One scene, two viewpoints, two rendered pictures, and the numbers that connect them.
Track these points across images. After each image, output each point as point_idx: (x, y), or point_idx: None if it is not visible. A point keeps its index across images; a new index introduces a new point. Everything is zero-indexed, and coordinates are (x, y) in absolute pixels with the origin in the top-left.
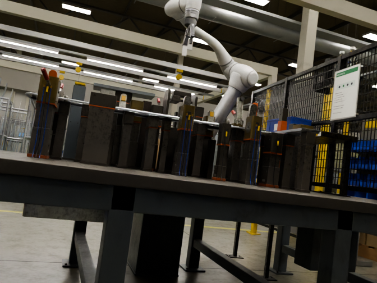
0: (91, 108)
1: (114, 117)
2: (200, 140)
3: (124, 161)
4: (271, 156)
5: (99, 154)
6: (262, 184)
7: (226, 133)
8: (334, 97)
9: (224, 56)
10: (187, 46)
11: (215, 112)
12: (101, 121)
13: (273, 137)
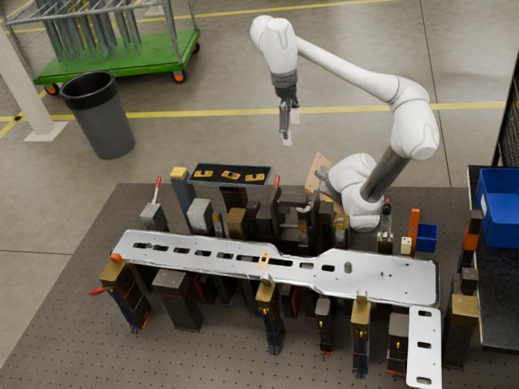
0: (160, 295)
1: (227, 207)
2: (306, 292)
3: (227, 302)
4: (391, 350)
5: (187, 324)
6: (386, 361)
7: (320, 324)
8: None
9: (379, 94)
10: (283, 141)
11: (373, 176)
12: (174, 304)
13: (390, 338)
